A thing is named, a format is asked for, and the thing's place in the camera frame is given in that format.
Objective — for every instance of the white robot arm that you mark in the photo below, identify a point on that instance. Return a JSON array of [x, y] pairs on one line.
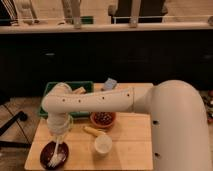
[[180, 135]]

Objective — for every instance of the yellow banana toy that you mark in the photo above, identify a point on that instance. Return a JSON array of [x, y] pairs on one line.
[[91, 130]]

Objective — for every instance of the wooden rolling pin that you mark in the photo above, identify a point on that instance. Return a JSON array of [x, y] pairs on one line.
[[79, 90]]

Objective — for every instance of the orange bowl of beans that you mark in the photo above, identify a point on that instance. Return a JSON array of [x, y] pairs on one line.
[[103, 119]]

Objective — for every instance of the white round cup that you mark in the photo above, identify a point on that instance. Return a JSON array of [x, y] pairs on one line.
[[103, 144]]

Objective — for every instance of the green plastic cup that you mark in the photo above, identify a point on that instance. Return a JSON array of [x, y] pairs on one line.
[[71, 122]]

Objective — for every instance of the white dish brush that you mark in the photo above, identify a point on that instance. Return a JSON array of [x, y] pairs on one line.
[[55, 158]]

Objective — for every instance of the purple bowl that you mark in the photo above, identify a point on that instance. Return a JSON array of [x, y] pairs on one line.
[[47, 154]]

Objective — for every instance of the green plastic tray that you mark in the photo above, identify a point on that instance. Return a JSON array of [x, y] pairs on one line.
[[87, 85]]

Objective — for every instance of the blue sponge block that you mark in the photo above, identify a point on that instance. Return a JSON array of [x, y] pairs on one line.
[[109, 84]]

